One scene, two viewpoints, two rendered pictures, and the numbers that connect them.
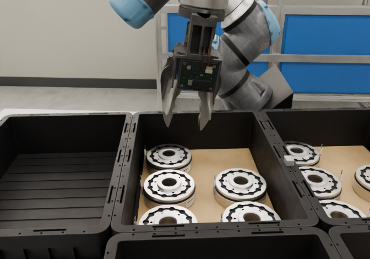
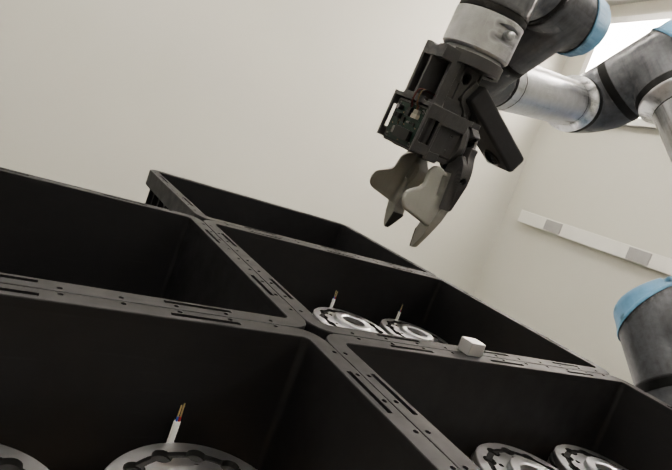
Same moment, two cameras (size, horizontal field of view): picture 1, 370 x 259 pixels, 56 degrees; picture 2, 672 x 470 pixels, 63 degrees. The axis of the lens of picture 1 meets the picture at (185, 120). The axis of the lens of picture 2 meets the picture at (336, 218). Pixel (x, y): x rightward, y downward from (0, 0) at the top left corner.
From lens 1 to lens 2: 0.59 m
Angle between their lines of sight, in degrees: 60
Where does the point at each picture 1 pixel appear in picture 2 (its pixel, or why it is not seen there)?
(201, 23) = (431, 50)
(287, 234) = (268, 296)
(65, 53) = not seen: hidden behind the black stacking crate
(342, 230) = (319, 342)
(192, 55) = (409, 92)
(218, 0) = (468, 30)
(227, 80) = (653, 355)
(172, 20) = not seen: outside the picture
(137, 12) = not seen: hidden behind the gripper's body
